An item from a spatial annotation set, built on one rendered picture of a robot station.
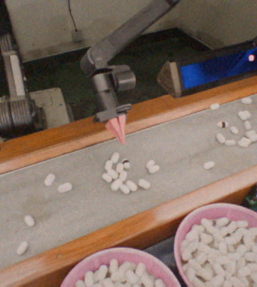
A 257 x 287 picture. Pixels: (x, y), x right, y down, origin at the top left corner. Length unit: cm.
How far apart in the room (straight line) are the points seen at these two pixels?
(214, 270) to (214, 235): 8
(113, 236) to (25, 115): 55
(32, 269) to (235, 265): 45
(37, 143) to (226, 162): 58
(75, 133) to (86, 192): 22
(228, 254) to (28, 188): 55
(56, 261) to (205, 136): 60
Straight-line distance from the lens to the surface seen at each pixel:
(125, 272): 73
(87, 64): 87
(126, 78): 88
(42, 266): 73
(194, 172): 91
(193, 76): 66
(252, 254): 79
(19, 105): 111
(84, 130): 99
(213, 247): 80
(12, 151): 98
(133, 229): 75
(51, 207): 84
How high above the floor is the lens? 141
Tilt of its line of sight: 44 degrees down
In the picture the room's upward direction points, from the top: straight up
